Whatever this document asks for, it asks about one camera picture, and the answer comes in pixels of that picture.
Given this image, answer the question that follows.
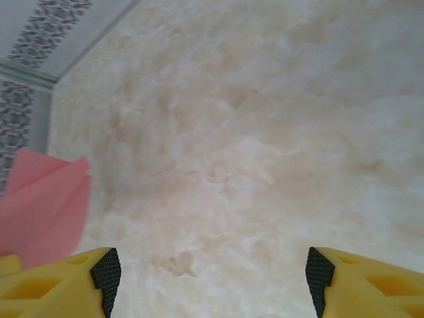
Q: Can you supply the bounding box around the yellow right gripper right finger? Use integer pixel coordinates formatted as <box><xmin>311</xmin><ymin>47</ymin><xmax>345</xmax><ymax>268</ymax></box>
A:
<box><xmin>306</xmin><ymin>246</ymin><xmax>424</xmax><ymax>318</ymax></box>

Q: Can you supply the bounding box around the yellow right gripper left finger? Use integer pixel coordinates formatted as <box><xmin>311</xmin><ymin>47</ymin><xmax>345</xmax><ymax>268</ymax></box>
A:
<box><xmin>0</xmin><ymin>246</ymin><xmax>123</xmax><ymax>318</ymax></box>

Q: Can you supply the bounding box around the pink cloth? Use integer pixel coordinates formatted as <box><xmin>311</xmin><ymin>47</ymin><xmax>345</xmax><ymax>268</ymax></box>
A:
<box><xmin>0</xmin><ymin>148</ymin><xmax>93</xmax><ymax>270</ymax></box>

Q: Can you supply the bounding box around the aluminium frame post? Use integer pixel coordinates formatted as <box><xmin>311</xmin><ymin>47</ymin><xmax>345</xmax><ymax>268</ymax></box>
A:
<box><xmin>0</xmin><ymin>59</ymin><xmax>62</xmax><ymax>92</ymax></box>

